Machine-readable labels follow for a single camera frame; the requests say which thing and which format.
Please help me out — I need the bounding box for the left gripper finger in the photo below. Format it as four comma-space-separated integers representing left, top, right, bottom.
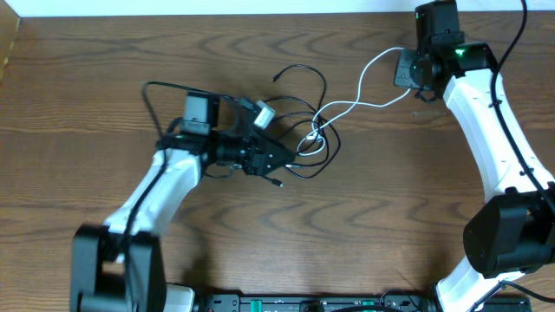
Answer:
251, 154, 289, 176
258, 133, 296, 161

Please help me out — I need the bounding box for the white USB cable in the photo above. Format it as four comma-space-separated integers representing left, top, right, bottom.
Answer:
296, 46, 412, 158

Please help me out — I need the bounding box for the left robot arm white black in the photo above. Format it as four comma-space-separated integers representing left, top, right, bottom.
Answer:
69, 92, 295, 312

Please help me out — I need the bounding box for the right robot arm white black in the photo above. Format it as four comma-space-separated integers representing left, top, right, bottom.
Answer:
394, 1, 554, 311

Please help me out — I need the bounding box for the black USB cable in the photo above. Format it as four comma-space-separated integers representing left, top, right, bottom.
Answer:
259, 63, 342, 188

